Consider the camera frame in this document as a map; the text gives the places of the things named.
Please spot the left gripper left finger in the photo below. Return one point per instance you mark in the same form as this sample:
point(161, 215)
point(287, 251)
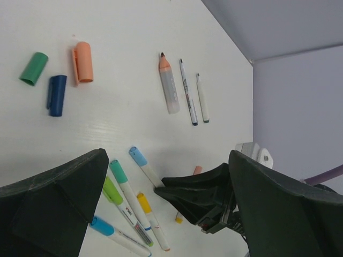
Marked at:
point(48, 214)

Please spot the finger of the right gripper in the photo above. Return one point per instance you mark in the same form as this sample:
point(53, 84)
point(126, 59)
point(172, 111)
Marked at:
point(202, 199)

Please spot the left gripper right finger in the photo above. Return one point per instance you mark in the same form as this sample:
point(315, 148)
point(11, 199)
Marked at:
point(282, 216)

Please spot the yellow cap pen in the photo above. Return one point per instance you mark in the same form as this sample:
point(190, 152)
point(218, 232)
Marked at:
point(156, 228)

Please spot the teal cap pen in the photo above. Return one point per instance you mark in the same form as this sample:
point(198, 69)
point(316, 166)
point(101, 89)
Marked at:
point(128, 192)

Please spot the dark green pen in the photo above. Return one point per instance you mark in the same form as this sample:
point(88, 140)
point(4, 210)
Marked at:
point(202, 100)

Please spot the dark blue pen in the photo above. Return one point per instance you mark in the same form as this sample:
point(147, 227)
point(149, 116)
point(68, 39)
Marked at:
point(189, 99)

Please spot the orange highlighter body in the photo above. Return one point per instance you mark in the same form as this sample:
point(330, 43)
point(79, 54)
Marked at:
point(168, 85)

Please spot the dark blue pen cap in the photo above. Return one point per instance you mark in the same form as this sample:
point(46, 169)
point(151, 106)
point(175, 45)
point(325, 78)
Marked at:
point(56, 93)

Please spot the dark green pen cap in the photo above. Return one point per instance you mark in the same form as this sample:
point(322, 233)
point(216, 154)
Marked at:
point(34, 68)

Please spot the orange highlighter cap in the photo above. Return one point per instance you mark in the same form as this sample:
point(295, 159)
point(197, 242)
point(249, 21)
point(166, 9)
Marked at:
point(82, 63)

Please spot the pink cap pen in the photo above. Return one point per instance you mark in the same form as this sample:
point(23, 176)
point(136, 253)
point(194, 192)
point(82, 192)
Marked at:
point(197, 170)

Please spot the light blue cap pen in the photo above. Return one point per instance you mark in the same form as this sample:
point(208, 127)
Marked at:
point(118, 236)

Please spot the light green cap pen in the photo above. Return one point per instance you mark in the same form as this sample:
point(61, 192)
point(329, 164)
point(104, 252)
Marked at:
point(113, 196)

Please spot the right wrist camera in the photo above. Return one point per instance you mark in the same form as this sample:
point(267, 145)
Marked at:
point(255, 152)

